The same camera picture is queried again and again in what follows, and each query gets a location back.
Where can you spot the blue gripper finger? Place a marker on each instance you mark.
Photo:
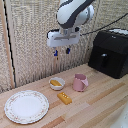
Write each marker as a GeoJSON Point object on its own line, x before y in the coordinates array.
{"type": "Point", "coordinates": [68, 50]}
{"type": "Point", "coordinates": [56, 53]}

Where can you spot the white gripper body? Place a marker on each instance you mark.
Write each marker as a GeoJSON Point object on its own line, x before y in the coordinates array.
{"type": "Point", "coordinates": [63, 37]}

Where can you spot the yellow food piece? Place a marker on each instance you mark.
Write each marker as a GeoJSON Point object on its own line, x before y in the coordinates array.
{"type": "Point", "coordinates": [56, 83]}

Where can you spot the small white bowl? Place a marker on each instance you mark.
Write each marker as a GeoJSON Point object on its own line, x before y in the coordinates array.
{"type": "Point", "coordinates": [57, 87]}

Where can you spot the black air fryer drawer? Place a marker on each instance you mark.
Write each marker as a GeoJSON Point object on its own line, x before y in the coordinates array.
{"type": "Point", "coordinates": [104, 61]}

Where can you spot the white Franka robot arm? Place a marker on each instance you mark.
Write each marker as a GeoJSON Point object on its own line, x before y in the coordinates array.
{"type": "Point", "coordinates": [71, 13]}

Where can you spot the pink pitcher cup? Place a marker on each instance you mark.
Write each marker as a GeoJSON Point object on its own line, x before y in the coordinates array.
{"type": "Point", "coordinates": [80, 83]}

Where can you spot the yellow corn-like block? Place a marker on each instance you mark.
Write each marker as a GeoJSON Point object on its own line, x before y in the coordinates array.
{"type": "Point", "coordinates": [64, 98]}

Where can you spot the white floral rim plate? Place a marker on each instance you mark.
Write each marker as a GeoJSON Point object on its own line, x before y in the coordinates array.
{"type": "Point", "coordinates": [26, 107]}

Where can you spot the pale blurred rounded object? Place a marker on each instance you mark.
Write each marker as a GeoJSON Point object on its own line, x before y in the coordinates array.
{"type": "Point", "coordinates": [124, 122]}

